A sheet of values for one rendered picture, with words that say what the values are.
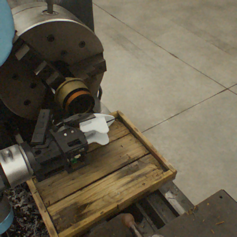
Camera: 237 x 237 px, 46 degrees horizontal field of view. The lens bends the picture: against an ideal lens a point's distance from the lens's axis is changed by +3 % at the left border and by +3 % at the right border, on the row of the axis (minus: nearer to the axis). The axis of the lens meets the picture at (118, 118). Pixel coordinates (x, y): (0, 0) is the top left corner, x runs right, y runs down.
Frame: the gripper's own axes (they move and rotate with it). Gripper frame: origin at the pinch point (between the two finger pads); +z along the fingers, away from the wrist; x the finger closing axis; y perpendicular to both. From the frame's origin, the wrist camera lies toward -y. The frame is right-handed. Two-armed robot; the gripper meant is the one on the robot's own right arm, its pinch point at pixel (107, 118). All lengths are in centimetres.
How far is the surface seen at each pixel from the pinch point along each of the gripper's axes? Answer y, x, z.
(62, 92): -11.7, 2.2, -6.0
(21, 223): -15, -49, -27
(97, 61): -19.1, 2.6, 8.0
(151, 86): -114, -107, 111
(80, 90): -9.6, 2.6, -2.1
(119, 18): -249, -107, 160
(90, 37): -22.5, 8.3, 7.9
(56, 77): -14.5, 5.2, -5.9
